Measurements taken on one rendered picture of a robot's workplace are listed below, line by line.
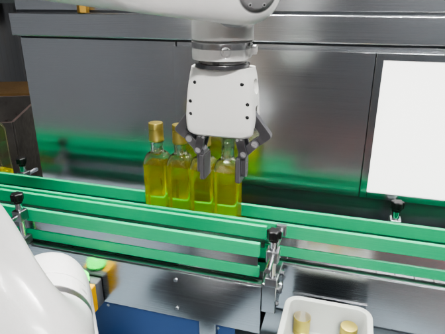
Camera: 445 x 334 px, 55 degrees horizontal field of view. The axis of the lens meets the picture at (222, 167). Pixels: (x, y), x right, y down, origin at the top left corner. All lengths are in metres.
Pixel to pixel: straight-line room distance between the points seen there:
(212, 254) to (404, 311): 0.42
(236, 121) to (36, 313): 0.35
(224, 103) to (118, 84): 0.65
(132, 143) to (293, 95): 0.48
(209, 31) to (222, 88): 0.08
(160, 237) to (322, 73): 0.51
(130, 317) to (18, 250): 0.58
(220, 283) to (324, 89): 0.49
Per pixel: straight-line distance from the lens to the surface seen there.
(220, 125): 0.61
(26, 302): 0.59
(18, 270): 0.59
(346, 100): 1.02
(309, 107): 1.03
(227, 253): 0.92
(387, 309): 1.04
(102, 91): 1.24
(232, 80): 0.59
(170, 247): 0.96
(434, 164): 1.08
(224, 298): 0.96
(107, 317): 1.17
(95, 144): 1.30
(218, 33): 0.57
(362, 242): 0.97
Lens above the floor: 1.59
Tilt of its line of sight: 21 degrees down
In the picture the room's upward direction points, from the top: straight up
